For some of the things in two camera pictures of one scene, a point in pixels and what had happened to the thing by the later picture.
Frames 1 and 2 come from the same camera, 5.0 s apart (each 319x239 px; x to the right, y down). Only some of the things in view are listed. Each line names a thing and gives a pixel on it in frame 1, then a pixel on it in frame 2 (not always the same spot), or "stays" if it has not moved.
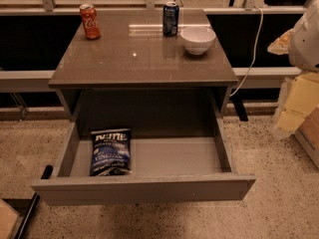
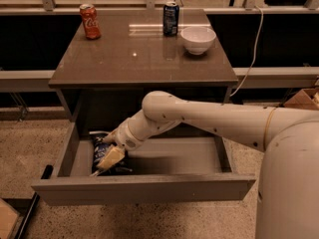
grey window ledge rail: [41, 79] stays
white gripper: [306, 44] -> [124, 137]
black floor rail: [45, 175] stays
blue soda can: [170, 19] stays
